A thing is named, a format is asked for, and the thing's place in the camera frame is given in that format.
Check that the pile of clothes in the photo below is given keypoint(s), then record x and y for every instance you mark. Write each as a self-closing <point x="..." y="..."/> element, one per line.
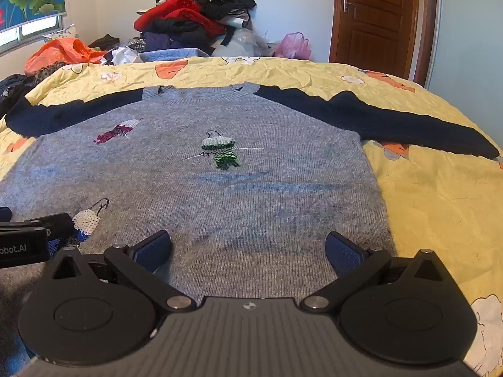
<point x="188" y="15"/>

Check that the patterned pillow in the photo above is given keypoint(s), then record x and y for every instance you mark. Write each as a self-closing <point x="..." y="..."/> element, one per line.
<point x="63" y="33"/>

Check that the blue-grey folded cloth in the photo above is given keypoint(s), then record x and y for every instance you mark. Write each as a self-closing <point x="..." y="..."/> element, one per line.
<point x="173" y="54"/>

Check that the dark clothes heap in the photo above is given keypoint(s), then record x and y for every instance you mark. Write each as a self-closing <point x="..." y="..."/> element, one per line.
<point x="13" y="88"/>

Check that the pink plastic bag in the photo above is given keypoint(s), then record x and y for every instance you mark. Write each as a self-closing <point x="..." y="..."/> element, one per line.
<point x="292" y="47"/>

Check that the orange plastic bag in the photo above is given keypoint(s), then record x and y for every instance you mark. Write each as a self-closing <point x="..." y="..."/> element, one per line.
<point x="59" y="55"/>

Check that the pale translucent plastic bag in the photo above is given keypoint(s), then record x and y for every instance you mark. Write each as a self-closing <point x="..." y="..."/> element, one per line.
<point x="241" y="43"/>

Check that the grey sweater with navy sleeves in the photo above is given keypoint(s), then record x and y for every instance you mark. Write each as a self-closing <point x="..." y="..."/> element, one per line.
<point x="235" y="188"/>

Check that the white crumpled cloth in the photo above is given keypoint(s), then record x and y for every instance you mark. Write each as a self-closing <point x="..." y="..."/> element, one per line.
<point x="120" y="55"/>

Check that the yellow printed bed sheet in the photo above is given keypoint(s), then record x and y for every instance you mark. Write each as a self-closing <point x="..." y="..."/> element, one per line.
<point x="432" y="204"/>

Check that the dark olive cloth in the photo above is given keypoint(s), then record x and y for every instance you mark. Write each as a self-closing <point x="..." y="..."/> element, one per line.
<point x="104" y="42"/>

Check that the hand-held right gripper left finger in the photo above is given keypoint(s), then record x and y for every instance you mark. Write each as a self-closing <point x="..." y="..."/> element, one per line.
<point x="153" y="249"/>

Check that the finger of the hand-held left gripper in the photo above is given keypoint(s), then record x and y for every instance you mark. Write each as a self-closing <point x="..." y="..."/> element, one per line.
<point x="59" y="224"/>

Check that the window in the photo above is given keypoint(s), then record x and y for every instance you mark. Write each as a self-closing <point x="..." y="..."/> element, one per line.
<point x="23" y="31"/>

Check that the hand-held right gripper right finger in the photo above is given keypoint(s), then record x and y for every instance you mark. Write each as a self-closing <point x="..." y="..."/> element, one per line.
<point x="342" y="253"/>

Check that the brown wooden door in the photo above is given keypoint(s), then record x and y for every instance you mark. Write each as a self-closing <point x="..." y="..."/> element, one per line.
<point x="373" y="19"/>

